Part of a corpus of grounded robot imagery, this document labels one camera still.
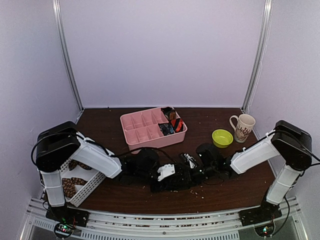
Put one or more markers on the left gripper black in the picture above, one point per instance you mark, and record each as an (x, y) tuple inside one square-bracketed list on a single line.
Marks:
[(163, 186)]

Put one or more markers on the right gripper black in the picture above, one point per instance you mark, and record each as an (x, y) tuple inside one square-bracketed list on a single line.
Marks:
[(192, 179)]

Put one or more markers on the black necktie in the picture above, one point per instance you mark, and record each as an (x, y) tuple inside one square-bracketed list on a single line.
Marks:
[(185, 177)]

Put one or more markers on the white perforated plastic basket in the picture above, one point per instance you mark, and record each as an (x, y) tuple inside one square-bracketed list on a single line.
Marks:
[(94, 178)]

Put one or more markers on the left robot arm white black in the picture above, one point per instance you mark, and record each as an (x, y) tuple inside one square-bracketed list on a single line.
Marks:
[(63, 142)]

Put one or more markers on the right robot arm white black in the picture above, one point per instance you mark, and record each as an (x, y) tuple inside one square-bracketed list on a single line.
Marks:
[(293, 144)]

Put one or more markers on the green plastic bowl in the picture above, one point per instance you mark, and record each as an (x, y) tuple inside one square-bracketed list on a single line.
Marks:
[(222, 138)]

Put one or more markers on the rolled blue patterned tie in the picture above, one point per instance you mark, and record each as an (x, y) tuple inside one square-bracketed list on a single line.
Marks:
[(166, 128)]

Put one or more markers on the rolled orange black tie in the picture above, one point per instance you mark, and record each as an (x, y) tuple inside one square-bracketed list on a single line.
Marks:
[(177, 124)]

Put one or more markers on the pink divided organizer tray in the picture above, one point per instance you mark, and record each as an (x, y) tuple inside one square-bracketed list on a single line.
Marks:
[(141, 129)]

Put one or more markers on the white patterned mug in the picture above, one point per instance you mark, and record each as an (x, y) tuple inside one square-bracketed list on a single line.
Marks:
[(242, 126)]

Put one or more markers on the rolled brown tie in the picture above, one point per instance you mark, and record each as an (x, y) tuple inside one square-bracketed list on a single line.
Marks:
[(169, 113)]

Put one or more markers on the brown patterned necktie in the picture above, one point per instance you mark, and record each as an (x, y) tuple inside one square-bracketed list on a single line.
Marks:
[(69, 184)]

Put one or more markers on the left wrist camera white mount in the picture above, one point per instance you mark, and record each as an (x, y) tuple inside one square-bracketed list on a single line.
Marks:
[(165, 171)]

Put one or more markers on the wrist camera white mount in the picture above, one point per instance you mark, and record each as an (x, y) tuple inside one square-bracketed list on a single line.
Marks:
[(165, 171), (190, 160)]

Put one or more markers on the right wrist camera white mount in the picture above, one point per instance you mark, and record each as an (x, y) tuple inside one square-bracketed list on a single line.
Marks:
[(190, 160)]

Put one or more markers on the aluminium front rail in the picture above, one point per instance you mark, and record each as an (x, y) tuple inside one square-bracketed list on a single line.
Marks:
[(219, 225)]

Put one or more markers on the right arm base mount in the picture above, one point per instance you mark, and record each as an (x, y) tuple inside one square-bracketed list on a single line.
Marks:
[(259, 215)]

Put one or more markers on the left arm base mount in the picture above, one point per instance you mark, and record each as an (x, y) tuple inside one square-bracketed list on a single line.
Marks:
[(70, 216)]

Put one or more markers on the right aluminium frame post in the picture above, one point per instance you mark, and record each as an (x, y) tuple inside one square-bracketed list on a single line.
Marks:
[(258, 60)]

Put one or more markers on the aluminium frame post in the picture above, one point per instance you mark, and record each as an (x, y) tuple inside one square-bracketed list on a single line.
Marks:
[(65, 53), (258, 60)]

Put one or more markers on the left aluminium frame post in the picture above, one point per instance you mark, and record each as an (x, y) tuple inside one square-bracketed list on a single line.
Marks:
[(65, 53)]

